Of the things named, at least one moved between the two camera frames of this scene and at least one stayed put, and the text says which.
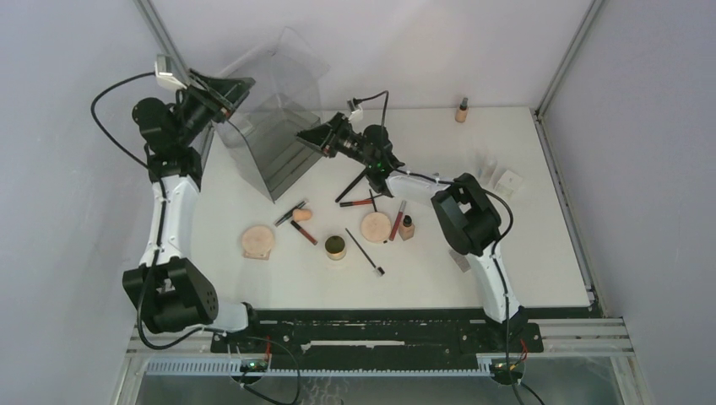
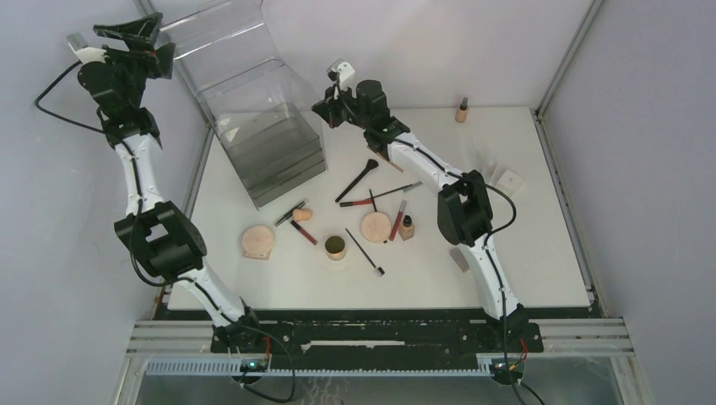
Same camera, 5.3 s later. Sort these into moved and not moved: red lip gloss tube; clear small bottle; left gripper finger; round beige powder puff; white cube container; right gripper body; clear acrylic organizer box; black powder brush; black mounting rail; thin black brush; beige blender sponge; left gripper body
Moved: left gripper body; left gripper finger; right gripper body; clear acrylic organizer box
Not moved: round beige powder puff; thin black brush; white cube container; beige blender sponge; clear small bottle; black powder brush; red lip gloss tube; black mounting rail
